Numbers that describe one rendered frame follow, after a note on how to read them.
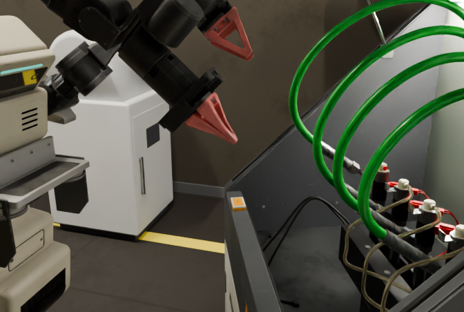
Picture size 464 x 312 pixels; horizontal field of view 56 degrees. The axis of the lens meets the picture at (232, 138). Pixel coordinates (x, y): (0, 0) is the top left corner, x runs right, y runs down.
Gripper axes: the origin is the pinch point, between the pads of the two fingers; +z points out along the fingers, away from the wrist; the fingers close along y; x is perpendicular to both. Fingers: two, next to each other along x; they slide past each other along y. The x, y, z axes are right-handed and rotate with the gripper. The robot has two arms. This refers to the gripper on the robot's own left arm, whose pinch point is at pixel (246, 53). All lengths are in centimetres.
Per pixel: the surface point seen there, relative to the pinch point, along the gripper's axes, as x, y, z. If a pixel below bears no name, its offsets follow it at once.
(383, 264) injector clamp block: 7.1, 0.1, 43.2
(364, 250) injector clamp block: 8.1, 4.2, 40.9
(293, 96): -0.8, -1.0, 11.1
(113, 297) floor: 123, 133, 27
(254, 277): 25.5, -0.3, 30.1
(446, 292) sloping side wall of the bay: 3.1, -27.7, 37.9
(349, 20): -15.9, -2.4, 7.9
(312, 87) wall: -30, 217, 17
